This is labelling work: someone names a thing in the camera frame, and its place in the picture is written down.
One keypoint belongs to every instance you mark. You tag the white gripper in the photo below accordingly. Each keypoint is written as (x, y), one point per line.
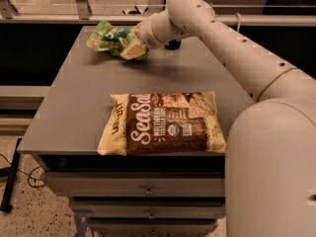
(145, 34)

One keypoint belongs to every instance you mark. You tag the green rice chip bag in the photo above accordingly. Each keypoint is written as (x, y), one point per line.
(106, 38)

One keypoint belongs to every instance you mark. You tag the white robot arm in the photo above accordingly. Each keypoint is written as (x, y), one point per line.
(270, 163)

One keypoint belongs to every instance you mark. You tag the brown yellow tortilla chip bag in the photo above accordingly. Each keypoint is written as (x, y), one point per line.
(159, 123)

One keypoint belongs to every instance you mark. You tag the blue soda can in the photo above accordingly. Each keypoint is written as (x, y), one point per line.
(173, 44)

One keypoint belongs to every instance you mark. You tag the grey drawer cabinet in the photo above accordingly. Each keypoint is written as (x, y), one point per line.
(162, 193)

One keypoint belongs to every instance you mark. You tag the black floor stand bar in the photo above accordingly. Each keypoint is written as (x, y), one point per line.
(10, 173)

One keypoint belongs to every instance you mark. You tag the metal window frame rail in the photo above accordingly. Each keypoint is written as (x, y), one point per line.
(297, 13)

